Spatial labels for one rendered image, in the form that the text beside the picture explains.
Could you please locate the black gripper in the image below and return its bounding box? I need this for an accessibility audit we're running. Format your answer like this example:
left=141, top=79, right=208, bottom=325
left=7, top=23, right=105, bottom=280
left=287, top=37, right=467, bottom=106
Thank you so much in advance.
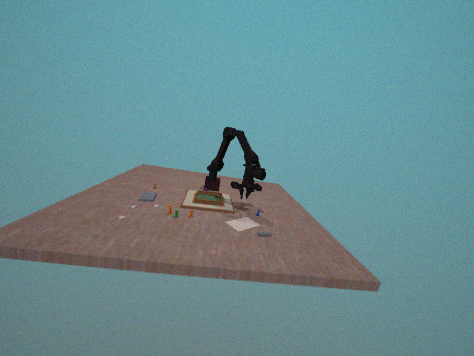
left=230, top=175, right=262, bottom=199

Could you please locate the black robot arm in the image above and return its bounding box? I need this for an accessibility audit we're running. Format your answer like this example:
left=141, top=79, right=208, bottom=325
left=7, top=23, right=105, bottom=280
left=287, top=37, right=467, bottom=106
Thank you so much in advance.
left=207, top=127, right=266, bottom=192

